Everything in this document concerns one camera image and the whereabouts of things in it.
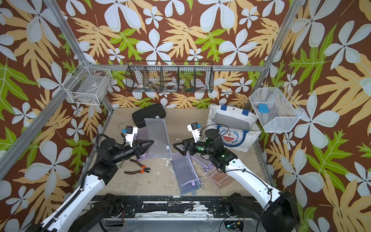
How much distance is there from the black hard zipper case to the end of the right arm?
506mm

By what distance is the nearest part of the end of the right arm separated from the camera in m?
0.57

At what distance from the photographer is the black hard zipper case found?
1078mm
